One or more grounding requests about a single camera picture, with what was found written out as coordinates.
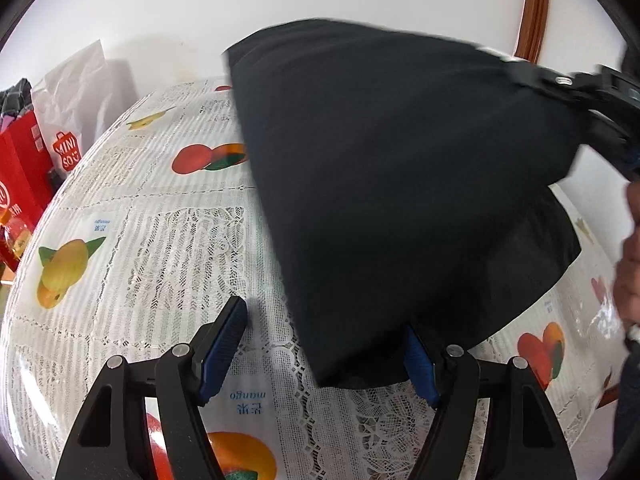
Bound wooden door frame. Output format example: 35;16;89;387
515;0;551;61

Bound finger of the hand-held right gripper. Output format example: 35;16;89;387
502;57;603;111

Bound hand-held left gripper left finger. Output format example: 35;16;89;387
54;295;249;480

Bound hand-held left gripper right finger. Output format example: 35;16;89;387
401;325;576;480

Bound black garment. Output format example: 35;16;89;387
222;17;591;391

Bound dark checked cloth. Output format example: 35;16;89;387
0;78;33;118

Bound fruit print lace tablecloth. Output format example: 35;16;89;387
0;77;631;480

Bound orange drink bottle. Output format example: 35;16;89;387
0;210;28;261

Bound person's right hand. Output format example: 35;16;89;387
614;180;640;333

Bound white plastic bag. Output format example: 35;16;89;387
31;39;138;173

